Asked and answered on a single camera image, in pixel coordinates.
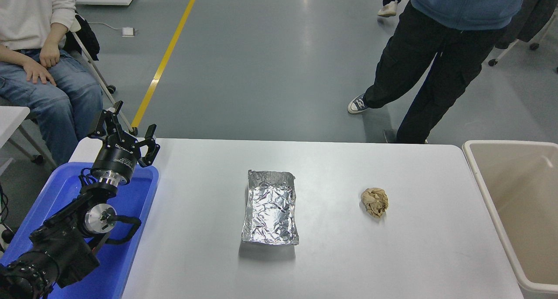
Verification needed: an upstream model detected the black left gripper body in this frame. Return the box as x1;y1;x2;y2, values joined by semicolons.
90;141;140;178

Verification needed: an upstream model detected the seated person's right hand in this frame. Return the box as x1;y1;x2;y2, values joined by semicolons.
23;57;57;87

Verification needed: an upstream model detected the seated person's left hand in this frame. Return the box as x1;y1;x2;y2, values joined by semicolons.
39;41;61;69

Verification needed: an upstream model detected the blue plastic tray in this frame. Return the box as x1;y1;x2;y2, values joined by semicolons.
0;162;160;299

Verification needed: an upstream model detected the seated person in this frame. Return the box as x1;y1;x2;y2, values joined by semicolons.
0;0;104;166

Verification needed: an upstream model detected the black garment on chair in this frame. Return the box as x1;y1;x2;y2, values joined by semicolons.
65;16;101;62

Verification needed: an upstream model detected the small white side table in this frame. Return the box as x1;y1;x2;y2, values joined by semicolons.
0;106;31;175

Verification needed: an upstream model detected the silver foil tray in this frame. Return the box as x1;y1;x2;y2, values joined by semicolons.
241;170;300;246

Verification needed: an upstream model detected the crumpled tan paper ball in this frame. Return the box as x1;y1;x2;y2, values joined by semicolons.
361;187;389;219

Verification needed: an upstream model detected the person with white shoes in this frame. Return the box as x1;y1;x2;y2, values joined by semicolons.
377;0;409;18

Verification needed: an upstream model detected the standing person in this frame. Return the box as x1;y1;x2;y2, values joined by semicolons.
347;0;530;144

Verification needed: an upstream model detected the wheeled chair with grey legs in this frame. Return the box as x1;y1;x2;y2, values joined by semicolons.
488;11;558;73

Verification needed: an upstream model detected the large pale plastic bin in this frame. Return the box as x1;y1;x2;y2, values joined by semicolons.
462;140;558;295

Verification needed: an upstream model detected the dark jacket on chair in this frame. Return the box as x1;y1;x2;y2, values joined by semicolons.
495;0;558;50

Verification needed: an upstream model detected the white frame chair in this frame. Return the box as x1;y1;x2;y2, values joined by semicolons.
0;16;139;171

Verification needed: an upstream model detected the white power adapter with cable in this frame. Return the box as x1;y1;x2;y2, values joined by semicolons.
86;21;136;37

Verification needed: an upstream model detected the black cable bundle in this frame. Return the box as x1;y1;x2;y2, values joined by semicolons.
0;183;16;252

